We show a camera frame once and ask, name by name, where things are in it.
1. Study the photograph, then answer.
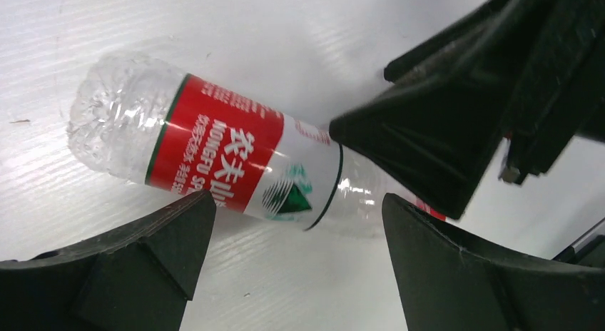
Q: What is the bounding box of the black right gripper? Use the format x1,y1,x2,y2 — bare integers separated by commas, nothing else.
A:
383,0,604,185

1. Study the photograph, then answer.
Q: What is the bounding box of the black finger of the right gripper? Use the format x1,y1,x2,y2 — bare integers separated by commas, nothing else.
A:
329,20,512,219

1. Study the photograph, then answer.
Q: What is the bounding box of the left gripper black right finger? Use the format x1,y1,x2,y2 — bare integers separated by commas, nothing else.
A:
382,193,604,330

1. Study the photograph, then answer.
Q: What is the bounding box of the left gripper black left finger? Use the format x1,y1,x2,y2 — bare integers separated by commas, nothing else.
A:
1,191,216,330

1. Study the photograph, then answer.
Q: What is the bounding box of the red-blue label bottle red cap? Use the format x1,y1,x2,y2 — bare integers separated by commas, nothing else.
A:
67,52,437,238

